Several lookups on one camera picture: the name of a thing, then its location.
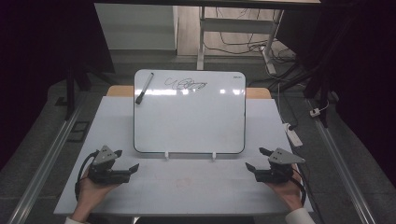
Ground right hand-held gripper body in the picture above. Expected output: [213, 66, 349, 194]
[254, 147, 307, 185]

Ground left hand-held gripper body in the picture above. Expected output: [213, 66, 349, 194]
[88, 145, 132, 185]

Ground black whiteboard marker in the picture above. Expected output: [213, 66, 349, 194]
[134, 72, 155, 105]

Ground white whiteboard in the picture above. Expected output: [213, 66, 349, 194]
[133, 68, 248, 155]

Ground person's right hand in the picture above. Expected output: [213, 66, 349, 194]
[264, 163, 304, 213]

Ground person's left hand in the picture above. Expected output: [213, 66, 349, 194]
[70, 169, 121, 223]

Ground black floor plate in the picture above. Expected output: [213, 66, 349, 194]
[66, 120, 92, 144]

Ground black metal stand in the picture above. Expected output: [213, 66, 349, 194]
[302, 60, 332, 129]
[63, 60, 117, 121]

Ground grey cabinet panel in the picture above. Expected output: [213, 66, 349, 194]
[94, 3, 179, 51]

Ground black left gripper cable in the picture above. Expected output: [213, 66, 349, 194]
[74, 150, 101, 202]

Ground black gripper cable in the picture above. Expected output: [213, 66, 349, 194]
[291, 169, 308, 207]
[74, 150, 101, 202]

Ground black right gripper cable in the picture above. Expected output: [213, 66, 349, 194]
[291, 169, 308, 207]

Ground aluminium floor rail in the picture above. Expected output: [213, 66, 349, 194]
[305, 98, 378, 224]
[7, 92, 89, 224]

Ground black floor cables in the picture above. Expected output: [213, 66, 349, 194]
[203, 7, 297, 64]

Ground white desk frame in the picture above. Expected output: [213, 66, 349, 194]
[196, 6, 285, 76]

